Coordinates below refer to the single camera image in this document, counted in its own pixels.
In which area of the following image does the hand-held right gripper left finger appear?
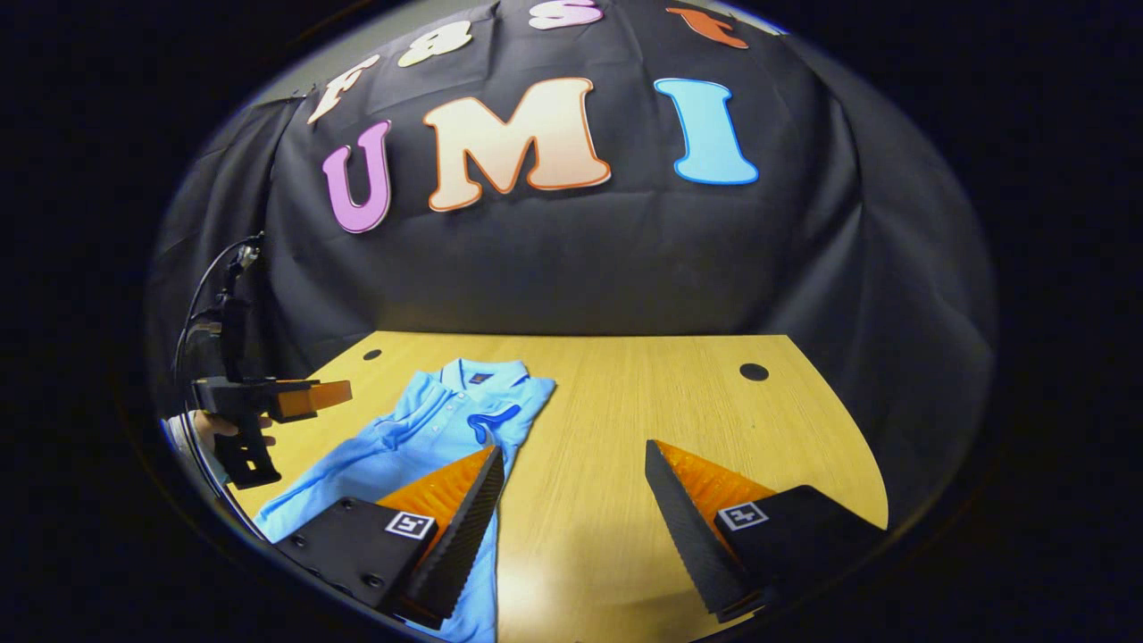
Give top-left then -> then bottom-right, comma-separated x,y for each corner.
275,445 -> 506,630

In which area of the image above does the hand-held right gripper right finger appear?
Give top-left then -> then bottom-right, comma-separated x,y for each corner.
645,438 -> 889,624

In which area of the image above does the light blue T-shirt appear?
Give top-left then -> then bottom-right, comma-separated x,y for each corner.
253,357 -> 557,643

